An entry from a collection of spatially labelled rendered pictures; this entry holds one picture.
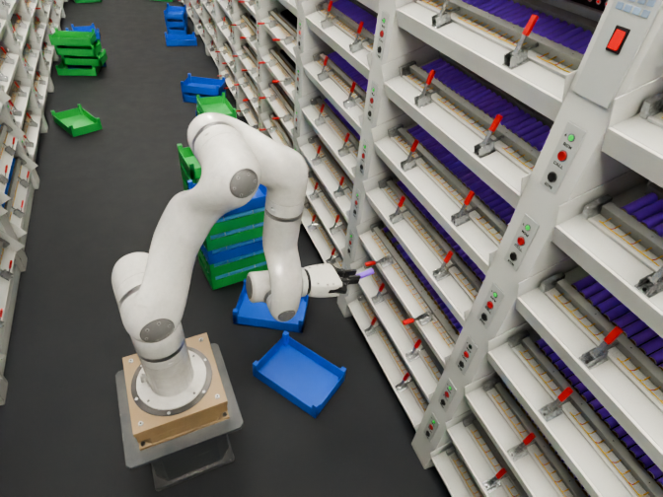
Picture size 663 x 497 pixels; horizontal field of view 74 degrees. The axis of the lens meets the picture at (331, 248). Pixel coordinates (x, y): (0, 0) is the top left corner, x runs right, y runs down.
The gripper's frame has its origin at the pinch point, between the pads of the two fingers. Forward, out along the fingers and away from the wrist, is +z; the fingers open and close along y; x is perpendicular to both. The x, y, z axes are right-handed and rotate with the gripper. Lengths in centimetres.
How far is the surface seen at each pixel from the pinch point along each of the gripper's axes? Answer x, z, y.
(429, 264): 11.6, 17.7, 9.8
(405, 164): 32.3, 13.3, -11.1
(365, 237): -7.7, 21.4, -27.3
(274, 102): -8, 24, -151
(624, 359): 33, 18, 61
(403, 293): -7.7, 20.6, 2.5
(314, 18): 49, 13, -94
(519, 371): 12, 18, 48
